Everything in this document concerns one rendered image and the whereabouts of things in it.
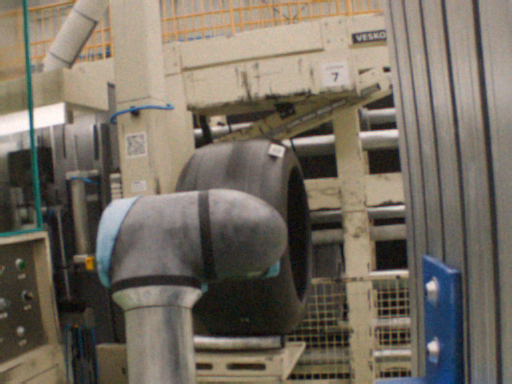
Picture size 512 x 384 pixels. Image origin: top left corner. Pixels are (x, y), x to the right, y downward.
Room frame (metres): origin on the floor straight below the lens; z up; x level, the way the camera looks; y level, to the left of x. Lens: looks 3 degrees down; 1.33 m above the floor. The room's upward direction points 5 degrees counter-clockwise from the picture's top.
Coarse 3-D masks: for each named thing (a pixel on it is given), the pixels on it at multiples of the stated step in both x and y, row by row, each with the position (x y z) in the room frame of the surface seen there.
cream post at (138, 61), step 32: (128, 0) 1.72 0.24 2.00; (128, 32) 1.72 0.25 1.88; (160, 32) 1.81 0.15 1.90; (128, 64) 1.73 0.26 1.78; (160, 64) 1.80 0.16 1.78; (128, 96) 1.73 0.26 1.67; (160, 96) 1.78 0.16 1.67; (128, 128) 1.73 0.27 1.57; (160, 128) 1.76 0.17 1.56; (128, 160) 1.73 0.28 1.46; (160, 160) 1.74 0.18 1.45; (128, 192) 1.74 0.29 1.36; (160, 192) 1.72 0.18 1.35
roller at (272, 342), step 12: (204, 336) 1.60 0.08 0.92; (216, 336) 1.59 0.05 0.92; (228, 336) 1.58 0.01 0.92; (240, 336) 1.57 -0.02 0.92; (252, 336) 1.56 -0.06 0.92; (264, 336) 1.54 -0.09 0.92; (276, 336) 1.53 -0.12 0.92; (204, 348) 1.60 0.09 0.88; (216, 348) 1.59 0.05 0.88; (228, 348) 1.57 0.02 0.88; (240, 348) 1.56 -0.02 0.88; (252, 348) 1.55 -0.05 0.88; (264, 348) 1.54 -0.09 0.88; (276, 348) 1.53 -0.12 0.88
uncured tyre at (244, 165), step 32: (192, 160) 1.58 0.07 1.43; (224, 160) 1.53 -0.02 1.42; (256, 160) 1.49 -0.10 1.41; (288, 160) 1.59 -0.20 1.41; (256, 192) 1.43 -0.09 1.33; (288, 192) 1.92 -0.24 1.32; (288, 224) 1.95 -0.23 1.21; (288, 256) 1.46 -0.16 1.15; (224, 288) 1.44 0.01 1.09; (256, 288) 1.42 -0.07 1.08; (288, 288) 1.46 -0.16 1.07; (224, 320) 1.51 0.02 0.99; (256, 320) 1.48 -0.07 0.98; (288, 320) 1.52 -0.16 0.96
